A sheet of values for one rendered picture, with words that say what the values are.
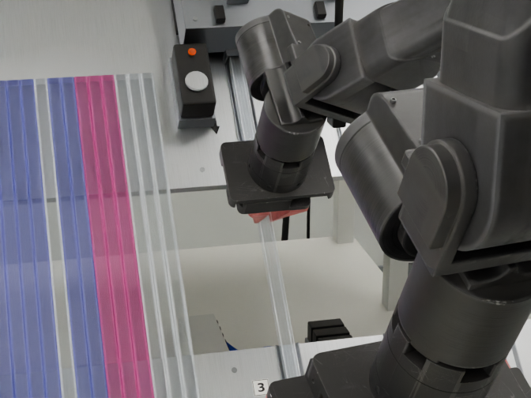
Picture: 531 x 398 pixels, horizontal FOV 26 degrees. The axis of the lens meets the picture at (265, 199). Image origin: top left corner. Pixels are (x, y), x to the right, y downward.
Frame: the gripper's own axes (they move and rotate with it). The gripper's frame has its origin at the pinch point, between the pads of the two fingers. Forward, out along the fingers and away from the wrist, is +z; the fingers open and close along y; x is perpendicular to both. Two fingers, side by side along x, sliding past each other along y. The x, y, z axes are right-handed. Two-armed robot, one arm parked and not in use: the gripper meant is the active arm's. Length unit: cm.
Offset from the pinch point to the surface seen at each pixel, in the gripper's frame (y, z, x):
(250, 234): -36, 167, -81
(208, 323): 0.2, 43.5, -6.4
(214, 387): 7.8, 1.4, 17.3
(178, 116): 7.2, -1.2, -11.6
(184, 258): -2, 69, -29
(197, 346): 2.8, 39.3, -1.6
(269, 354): 2.0, 1.3, 14.7
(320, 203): -55, 162, -86
